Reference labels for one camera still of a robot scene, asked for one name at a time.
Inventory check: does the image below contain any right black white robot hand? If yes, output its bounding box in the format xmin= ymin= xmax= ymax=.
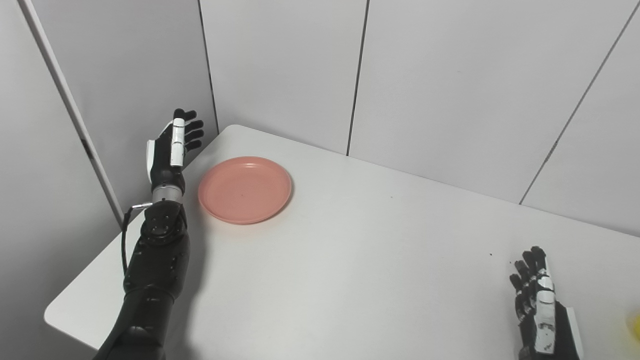
xmin=509 ymin=245 xmax=584 ymax=360

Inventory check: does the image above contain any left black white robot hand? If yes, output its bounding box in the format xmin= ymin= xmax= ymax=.
xmin=146 ymin=108 xmax=205 ymax=197

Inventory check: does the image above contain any pink round plate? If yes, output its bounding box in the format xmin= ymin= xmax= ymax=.
xmin=197 ymin=156 xmax=293 ymax=225

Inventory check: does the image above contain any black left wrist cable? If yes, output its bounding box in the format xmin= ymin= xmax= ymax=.
xmin=120 ymin=201 xmax=154 ymax=277

